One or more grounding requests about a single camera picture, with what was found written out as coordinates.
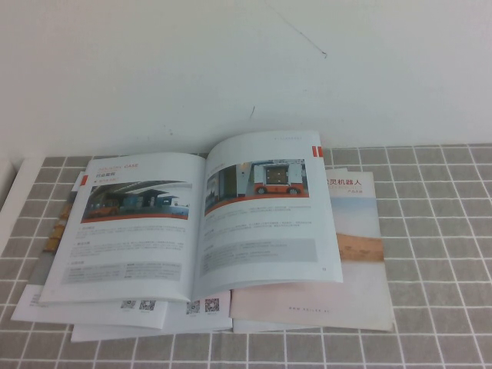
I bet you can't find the white printed book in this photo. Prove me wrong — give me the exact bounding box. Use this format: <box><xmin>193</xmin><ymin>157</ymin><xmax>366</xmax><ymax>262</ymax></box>
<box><xmin>39</xmin><ymin>129</ymin><xmax>344</xmax><ymax>308</ymax></box>

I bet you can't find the brochure with red Chinese title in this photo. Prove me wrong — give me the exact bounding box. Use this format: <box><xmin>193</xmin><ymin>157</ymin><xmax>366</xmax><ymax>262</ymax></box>
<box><xmin>229</xmin><ymin>167</ymin><xmax>396</xmax><ymax>332</ymax></box>

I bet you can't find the white brochure with QR codes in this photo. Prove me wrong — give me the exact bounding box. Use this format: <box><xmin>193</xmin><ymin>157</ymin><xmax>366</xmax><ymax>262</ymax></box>
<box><xmin>10</xmin><ymin>284</ymin><xmax>169</xmax><ymax>332</ymax></box>
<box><xmin>71</xmin><ymin>288</ymin><xmax>364</xmax><ymax>343</ymax></box>

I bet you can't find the grey checked tablecloth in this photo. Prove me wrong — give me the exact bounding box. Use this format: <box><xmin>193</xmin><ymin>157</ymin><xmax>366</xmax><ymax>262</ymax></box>
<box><xmin>0</xmin><ymin>142</ymin><xmax>492</xmax><ymax>369</ymax></box>

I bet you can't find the brochure with yellow boxes photo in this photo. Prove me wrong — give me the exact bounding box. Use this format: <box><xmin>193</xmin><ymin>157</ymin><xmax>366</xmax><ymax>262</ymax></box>
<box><xmin>29</xmin><ymin>188</ymin><xmax>78</xmax><ymax>288</ymax></box>

